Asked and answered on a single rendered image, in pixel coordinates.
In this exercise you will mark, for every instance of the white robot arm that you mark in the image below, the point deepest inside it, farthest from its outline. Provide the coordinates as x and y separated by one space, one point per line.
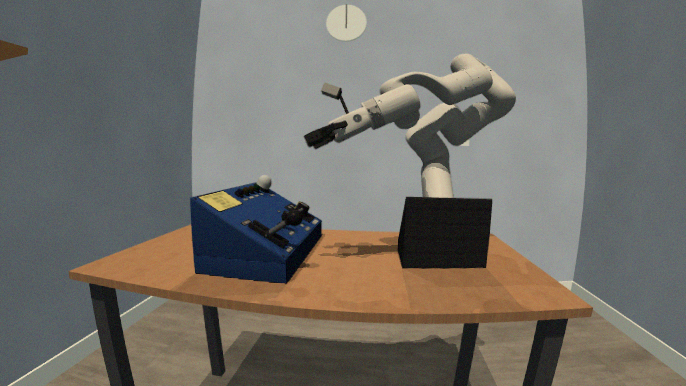
457 127

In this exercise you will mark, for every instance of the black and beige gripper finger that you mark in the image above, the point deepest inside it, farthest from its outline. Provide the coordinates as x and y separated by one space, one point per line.
326 141
318 136

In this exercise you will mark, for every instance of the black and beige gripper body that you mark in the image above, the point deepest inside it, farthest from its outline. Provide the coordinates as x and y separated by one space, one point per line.
354 126

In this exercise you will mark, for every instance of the blue control console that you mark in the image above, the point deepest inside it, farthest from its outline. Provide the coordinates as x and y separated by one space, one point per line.
225 245

